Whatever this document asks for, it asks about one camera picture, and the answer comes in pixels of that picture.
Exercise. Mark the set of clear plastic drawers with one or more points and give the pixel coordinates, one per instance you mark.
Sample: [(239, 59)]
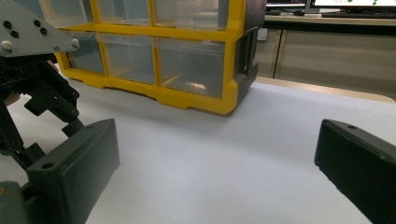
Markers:
[(190, 68)]

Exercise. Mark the black computer mouse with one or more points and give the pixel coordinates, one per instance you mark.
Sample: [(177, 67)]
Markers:
[(299, 13)]

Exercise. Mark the beige office desk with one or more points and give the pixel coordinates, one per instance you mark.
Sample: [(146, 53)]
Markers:
[(330, 22)]

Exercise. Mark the clear organizer drawer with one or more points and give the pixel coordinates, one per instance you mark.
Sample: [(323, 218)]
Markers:
[(71, 12)]

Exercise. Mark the black keyboard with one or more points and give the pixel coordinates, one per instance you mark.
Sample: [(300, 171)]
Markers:
[(358, 14)]

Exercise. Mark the yellow black drawer organizer cabinet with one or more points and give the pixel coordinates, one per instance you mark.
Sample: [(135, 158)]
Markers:
[(231, 62)]

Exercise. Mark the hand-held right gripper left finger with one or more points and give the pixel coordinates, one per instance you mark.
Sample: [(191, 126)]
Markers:
[(74, 174)]

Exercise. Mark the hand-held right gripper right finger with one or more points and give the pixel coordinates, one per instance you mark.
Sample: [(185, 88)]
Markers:
[(361, 171)]

